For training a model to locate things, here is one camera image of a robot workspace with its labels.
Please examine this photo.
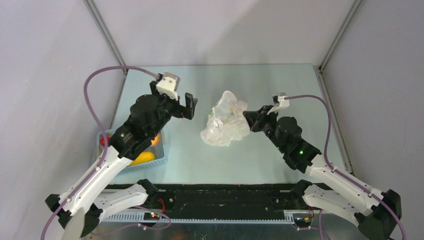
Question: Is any light blue plastic basket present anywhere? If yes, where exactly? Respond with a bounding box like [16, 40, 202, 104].
[95, 129, 169, 175]

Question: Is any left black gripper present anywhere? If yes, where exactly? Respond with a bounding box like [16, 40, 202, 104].
[148, 81, 197, 138]

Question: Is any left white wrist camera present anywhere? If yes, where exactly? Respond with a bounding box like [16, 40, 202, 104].
[156, 72, 180, 100]

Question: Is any fake orange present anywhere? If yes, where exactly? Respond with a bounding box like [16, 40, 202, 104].
[151, 133, 162, 147]

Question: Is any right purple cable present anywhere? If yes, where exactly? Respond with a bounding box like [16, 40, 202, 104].
[284, 94, 408, 240]

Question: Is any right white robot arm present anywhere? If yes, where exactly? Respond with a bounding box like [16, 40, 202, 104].
[243, 105, 402, 240]

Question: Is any fake red apple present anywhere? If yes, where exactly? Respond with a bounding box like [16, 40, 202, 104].
[99, 135, 111, 147]

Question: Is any white plastic bag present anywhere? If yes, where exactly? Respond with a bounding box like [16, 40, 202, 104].
[200, 90, 250, 147]

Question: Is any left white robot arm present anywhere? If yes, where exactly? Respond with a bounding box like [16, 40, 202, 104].
[45, 80, 198, 240]

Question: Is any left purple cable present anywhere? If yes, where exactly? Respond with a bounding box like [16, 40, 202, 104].
[40, 65, 163, 240]

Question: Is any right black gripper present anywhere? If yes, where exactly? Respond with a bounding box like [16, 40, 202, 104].
[242, 105, 286, 153]

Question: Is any aluminium frame post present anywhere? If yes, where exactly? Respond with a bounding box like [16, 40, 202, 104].
[318, 0, 364, 74]
[82, 0, 129, 74]

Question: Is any right aluminium frame post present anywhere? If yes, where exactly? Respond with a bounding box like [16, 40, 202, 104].
[318, 0, 364, 74]

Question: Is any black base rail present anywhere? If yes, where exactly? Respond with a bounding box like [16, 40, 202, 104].
[125, 180, 309, 221]

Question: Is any left aluminium frame post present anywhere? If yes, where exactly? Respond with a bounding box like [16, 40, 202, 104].
[82, 0, 129, 74]

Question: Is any fake yellow mango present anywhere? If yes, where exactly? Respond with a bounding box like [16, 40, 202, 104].
[129, 151, 156, 166]

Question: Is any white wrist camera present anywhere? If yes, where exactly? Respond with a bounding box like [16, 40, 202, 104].
[267, 92, 290, 115]
[156, 72, 180, 100]

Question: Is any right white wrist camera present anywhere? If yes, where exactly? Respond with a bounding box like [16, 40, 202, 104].
[267, 92, 290, 115]

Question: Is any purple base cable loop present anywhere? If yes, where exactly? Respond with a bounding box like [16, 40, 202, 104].
[132, 205, 172, 231]

